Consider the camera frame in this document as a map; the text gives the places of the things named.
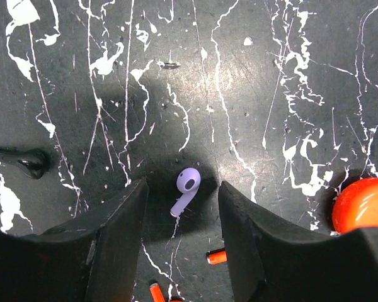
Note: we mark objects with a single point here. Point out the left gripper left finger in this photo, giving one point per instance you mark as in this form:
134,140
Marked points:
92,257

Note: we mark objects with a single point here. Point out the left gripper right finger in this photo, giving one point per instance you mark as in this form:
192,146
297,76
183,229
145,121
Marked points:
272,259

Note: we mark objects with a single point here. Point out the purple earbud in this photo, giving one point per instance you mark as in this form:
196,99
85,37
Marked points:
188,183

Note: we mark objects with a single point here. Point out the orange earbud case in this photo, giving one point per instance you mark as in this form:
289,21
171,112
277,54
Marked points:
356,206

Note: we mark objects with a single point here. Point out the orange earbud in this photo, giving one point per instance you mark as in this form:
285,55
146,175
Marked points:
156,292
215,257

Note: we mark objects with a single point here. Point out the black earbud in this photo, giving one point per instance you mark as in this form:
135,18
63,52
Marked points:
33,163

